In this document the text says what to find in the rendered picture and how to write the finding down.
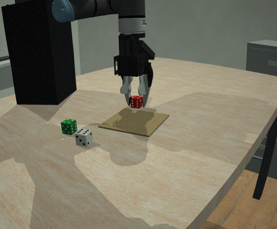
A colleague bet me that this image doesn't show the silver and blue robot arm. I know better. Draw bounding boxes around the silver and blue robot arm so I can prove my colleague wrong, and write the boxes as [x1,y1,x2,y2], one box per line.
[52,0,155,60]

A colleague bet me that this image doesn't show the red die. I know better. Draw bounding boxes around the red die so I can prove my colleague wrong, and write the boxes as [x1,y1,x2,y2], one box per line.
[130,96,143,108]

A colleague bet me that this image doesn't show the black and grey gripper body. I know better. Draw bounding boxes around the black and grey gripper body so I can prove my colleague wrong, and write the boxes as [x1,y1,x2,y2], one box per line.
[114,33,149,77]

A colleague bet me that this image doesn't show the white die with black pips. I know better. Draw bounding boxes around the white die with black pips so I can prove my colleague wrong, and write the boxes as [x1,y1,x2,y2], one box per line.
[75,128,93,147]

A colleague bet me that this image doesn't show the green die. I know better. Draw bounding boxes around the green die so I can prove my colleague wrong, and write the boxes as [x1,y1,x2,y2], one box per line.
[61,119,77,135]

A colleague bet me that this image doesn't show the tan flat mat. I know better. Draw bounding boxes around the tan flat mat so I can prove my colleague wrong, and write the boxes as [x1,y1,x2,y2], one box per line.
[98,108,170,137]

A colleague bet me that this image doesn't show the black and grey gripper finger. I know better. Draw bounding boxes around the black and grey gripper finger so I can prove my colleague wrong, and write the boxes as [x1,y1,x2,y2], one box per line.
[120,76,133,106]
[138,62,153,107]

